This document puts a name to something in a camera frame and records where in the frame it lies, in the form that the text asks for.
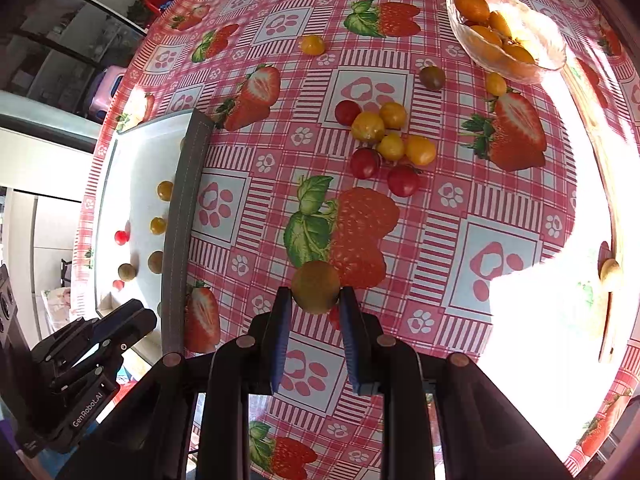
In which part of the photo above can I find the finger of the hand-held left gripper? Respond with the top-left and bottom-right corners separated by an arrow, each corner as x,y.
50,308 -> 158,394
31,298 -> 147,367

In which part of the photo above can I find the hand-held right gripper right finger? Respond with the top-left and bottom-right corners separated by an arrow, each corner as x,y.
339,286 -> 576,480

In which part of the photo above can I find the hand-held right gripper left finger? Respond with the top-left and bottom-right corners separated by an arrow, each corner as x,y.
55,286 -> 293,480

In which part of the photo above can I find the yellow-green tomato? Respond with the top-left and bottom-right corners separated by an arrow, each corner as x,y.
291,260 -> 342,316

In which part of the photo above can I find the white tray with grey rim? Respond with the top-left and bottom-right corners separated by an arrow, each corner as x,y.
94,108 -> 216,358

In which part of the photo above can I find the strawberry print plaid tablecloth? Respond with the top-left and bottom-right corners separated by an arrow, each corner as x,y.
70,0 -> 640,480

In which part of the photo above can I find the orange-yellow tomato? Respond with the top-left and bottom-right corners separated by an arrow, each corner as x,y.
404,135 -> 438,167

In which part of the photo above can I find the pink plastic stool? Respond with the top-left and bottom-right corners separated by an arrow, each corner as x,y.
82,65 -> 126,123

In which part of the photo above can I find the small pale yellow tomato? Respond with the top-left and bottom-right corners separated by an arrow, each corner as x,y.
599,258 -> 622,292

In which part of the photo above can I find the dark brown tomato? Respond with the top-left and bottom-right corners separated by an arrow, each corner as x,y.
418,65 -> 447,92

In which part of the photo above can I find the long wooden strip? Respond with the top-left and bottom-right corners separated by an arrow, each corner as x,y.
560,60 -> 640,365

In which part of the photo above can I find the large yellow-orange tomato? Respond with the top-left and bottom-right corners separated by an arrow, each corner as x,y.
467,25 -> 503,55
501,40 -> 536,66

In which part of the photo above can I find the round yellow-orange tomato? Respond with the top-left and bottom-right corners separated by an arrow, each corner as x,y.
487,10 -> 513,38

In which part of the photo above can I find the orange mandarin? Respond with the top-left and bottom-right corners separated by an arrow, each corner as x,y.
453,0 -> 491,23

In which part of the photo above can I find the clear glass bowl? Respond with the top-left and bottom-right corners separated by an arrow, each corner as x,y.
446,0 -> 567,86

